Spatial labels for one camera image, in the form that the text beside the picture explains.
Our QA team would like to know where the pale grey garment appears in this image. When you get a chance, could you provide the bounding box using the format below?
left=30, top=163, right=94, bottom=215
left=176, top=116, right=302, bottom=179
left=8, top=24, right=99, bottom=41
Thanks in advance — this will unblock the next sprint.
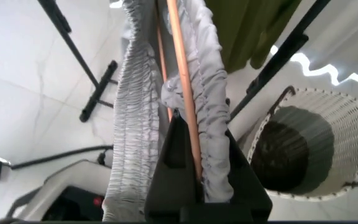
left=102, top=0, right=235, bottom=222

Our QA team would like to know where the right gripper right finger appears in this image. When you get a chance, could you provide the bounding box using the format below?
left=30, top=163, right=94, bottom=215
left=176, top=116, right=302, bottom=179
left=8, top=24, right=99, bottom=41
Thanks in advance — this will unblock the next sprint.
left=225, top=129, right=273, bottom=222

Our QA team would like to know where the black cable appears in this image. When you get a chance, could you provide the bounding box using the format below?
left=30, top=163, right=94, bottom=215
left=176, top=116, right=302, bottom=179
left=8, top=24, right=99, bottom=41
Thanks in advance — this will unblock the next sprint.
left=9, top=144, right=114, bottom=170

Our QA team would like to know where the black clothes rack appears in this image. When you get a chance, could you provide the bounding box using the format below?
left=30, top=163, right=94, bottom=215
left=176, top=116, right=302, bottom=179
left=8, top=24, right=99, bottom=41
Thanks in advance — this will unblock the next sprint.
left=37, top=0, right=332, bottom=123

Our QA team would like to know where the white curtain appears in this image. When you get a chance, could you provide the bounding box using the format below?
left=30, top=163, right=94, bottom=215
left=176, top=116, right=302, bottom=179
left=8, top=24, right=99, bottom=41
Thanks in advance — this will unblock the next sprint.
left=270, top=0, right=358, bottom=91

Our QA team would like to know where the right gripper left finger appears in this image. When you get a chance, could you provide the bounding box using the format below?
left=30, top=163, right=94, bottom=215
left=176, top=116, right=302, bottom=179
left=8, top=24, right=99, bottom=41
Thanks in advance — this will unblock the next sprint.
left=144, top=108, right=203, bottom=222

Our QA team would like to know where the pink clothes hanger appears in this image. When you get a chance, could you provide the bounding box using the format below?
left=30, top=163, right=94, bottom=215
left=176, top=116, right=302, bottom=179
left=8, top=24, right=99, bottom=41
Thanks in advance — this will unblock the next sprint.
left=155, top=0, right=203, bottom=182

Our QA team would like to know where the green printed shirt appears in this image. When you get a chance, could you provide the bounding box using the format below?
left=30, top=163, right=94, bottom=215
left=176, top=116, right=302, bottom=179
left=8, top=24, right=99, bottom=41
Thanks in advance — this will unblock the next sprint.
left=205, top=0, right=303, bottom=74

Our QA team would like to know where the white laundry basket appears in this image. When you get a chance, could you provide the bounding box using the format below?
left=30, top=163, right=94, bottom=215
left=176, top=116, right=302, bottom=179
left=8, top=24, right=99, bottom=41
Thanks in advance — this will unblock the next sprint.
left=247, top=85, right=358, bottom=202

